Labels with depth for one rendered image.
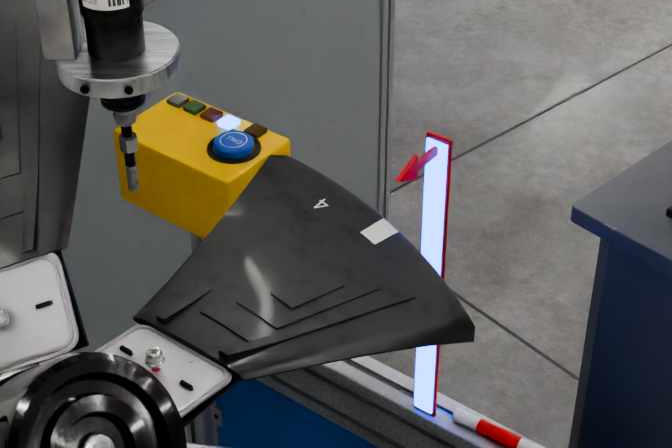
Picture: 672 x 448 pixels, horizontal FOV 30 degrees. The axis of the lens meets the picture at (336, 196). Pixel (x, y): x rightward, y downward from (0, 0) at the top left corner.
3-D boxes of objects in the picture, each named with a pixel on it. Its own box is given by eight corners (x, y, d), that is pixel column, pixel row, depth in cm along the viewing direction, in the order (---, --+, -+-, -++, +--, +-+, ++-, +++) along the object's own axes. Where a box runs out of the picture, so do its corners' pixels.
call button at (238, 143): (206, 154, 127) (205, 140, 126) (232, 137, 130) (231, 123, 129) (236, 168, 125) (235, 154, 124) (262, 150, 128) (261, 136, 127)
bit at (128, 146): (123, 193, 76) (114, 121, 72) (126, 183, 76) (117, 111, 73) (141, 194, 76) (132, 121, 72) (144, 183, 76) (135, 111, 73)
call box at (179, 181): (121, 209, 136) (110, 127, 130) (184, 167, 142) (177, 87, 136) (233, 266, 128) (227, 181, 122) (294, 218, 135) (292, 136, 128)
